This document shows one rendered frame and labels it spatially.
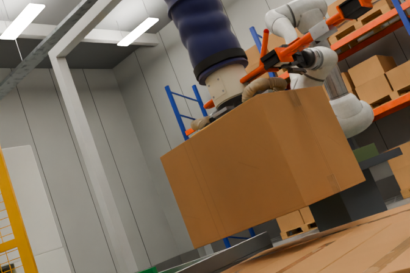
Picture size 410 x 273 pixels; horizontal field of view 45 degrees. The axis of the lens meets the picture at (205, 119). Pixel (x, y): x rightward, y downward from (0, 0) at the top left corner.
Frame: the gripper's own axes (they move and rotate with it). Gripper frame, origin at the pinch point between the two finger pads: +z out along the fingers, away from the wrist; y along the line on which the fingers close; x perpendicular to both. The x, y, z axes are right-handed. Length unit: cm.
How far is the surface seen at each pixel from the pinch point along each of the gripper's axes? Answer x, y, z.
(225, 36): 16.1, -18.9, 2.9
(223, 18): 15.5, -26.7, 0.2
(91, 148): 345, -78, -162
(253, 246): 62, 63, -21
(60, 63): 345, -182, -159
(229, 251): 62, 61, -4
